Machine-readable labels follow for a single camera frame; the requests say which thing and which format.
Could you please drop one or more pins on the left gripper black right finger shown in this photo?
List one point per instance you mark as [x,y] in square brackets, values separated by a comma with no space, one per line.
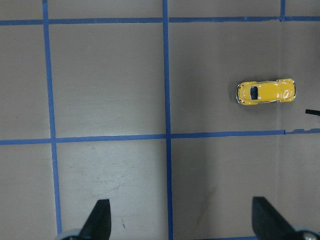
[268,224]

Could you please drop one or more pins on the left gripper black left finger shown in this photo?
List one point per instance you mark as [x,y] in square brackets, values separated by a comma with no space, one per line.
[98,224]

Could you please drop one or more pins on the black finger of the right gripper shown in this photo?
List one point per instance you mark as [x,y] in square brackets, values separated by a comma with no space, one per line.
[312,112]

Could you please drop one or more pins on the yellow beetle toy car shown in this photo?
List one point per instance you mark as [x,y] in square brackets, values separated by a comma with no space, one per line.
[276,91]

